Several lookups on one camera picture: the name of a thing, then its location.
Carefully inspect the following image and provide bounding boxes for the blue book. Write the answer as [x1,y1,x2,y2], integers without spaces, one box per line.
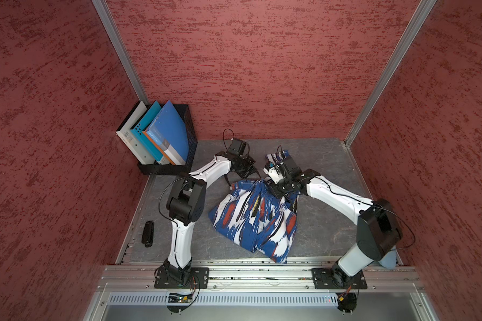
[147,100,189,165]

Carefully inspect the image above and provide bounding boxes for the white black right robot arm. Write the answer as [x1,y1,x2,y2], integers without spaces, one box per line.
[265,167,402,288]

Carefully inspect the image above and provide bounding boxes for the aluminium front rail frame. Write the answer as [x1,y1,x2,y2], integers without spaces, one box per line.
[84,257,438,320]

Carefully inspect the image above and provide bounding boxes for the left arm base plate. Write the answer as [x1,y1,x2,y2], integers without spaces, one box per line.
[153,266,210,290]

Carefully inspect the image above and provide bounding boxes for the right aluminium corner post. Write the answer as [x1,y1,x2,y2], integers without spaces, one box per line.
[345,0,436,149]

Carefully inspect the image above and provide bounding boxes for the black leather belt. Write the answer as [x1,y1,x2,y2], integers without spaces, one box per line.
[209,179,300,225]

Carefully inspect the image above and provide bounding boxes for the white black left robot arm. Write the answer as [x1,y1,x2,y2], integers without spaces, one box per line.
[162,152,257,286]

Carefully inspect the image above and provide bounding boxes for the white book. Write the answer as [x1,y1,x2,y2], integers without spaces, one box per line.
[116,102,155,165]

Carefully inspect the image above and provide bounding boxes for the grey blue oval speaker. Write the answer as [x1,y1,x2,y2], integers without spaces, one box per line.
[378,250,398,269]

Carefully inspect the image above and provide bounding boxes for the teal book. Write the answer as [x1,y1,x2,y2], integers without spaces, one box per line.
[131,101,170,165]

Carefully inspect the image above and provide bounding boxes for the blue white patterned trousers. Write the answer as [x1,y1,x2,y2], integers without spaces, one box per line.
[208,159,300,263]

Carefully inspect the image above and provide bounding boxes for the black mesh file basket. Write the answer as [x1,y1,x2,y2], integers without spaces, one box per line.
[131,101,198,175]

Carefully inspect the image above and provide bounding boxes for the small black remote device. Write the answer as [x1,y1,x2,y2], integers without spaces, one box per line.
[141,221,155,247]

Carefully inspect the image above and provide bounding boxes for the left aluminium corner post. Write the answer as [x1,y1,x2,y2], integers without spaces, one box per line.
[92,0,149,104]

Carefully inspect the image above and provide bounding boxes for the aluminium corner post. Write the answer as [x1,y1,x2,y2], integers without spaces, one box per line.
[92,0,149,104]
[345,0,436,149]

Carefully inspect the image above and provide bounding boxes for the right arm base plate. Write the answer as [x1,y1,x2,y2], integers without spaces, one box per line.
[311,268,368,290]

